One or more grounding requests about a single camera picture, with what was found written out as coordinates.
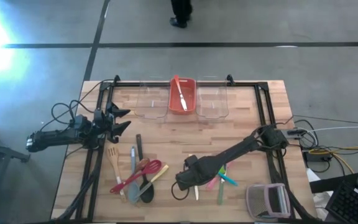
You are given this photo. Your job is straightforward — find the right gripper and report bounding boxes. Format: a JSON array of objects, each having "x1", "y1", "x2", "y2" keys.
[{"x1": 175, "y1": 156, "x2": 223, "y2": 192}]

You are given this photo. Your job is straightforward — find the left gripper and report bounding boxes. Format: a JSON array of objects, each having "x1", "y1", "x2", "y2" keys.
[{"x1": 92, "y1": 101, "x2": 132, "y2": 144}]

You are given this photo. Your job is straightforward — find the green handled knife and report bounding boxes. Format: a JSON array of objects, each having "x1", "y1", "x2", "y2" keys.
[{"x1": 216, "y1": 173, "x2": 227, "y2": 206}]

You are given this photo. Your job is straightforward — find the teal spatula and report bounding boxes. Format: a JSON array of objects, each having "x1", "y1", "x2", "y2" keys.
[{"x1": 218, "y1": 172, "x2": 239, "y2": 187}]

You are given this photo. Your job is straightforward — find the wooden slotted spatula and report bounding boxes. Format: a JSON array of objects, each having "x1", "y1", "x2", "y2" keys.
[{"x1": 106, "y1": 146, "x2": 127, "y2": 203}]

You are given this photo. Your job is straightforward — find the cream handled knife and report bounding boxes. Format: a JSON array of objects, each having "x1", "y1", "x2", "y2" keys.
[{"x1": 134, "y1": 164, "x2": 170, "y2": 200}]

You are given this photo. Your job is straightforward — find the brown wooden spoon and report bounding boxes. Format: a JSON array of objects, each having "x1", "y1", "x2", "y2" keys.
[{"x1": 133, "y1": 157, "x2": 151, "y2": 175}]

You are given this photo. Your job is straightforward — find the black spoon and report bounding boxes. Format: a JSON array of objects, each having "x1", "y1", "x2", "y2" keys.
[{"x1": 135, "y1": 134, "x2": 155, "y2": 204}]

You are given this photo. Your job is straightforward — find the red slotted spoon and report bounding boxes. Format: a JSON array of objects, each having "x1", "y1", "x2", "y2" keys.
[{"x1": 109, "y1": 159, "x2": 163, "y2": 195}]

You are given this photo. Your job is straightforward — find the pink box grater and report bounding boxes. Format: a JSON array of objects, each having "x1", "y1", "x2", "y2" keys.
[{"x1": 246, "y1": 182, "x2": 292, "y2": 222}]

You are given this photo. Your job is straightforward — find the pink spatula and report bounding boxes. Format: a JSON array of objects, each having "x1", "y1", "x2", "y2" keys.
[{"x1": 205, "y1": 161, "x2": 233, "y2": 191}]

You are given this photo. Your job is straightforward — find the clear plastic bin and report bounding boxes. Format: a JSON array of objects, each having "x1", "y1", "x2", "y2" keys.
[
  {"x1": 195, "y1": 75, "x2": 230, "y2": 120},
  {"x1": 134, "y1": 74, "x2": 170, "y2": 120}
]

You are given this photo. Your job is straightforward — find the orange plastic bin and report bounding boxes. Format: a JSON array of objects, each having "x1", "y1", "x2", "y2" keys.
[{"x1": 168, "y1": 77, "x2": 197, "y2": 116}]

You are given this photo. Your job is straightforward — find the grey power adapter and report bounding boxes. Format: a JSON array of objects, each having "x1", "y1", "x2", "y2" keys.
[{"x1": 286, "y1": 128, "x2": 308, "y2": 140}]

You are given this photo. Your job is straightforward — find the black box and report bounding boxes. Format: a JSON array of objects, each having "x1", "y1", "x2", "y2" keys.
[{"x1": 303, "y1": 150, "x2": 333, "y2": 163}]

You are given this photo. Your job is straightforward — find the person's legs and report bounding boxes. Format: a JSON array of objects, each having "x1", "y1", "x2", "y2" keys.
[{"x1": 169, "y1": 0, "x2": 194, "y2": 29}]

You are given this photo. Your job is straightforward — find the white cloth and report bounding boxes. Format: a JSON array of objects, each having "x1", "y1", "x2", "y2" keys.
[{"x1": 306, "y1": 167, "x2": 332, "y2": 220}]

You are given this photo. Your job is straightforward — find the black board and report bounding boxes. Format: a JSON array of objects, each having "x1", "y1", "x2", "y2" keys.
[{"x1": 309, "y1": 172, "x2": 358, "y2": 194}]

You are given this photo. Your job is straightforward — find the black laptop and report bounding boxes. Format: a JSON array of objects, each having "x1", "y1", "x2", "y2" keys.
[{"x1": 324, "y1": 136, "x2": 358, "y2": 224}]

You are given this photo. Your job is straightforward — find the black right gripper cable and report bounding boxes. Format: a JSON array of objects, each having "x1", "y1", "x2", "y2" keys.
[{"x1": 170, "y1": 181, "x2": 190, "y2": 201}]

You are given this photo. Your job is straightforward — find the black table frame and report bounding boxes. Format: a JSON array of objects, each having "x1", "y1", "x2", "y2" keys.
[{"x1": 73, "y1": 74, "x2": 318, "y2": 224}]

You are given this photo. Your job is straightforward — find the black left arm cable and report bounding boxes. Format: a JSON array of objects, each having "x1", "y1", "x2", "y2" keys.
[{"x1": 40, "y1": 78, "x2": 117, "y2": 133}]

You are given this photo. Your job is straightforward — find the yellow cable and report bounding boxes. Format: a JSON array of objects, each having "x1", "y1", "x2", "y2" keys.
[{"x1": 308, "y1": 145, "x2": 358, "y2": 175}]

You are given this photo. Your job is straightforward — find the white cable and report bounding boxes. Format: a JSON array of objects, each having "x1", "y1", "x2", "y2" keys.
[{"x1": 296, "y1": 125, "x2": 358, "y2": 135}]

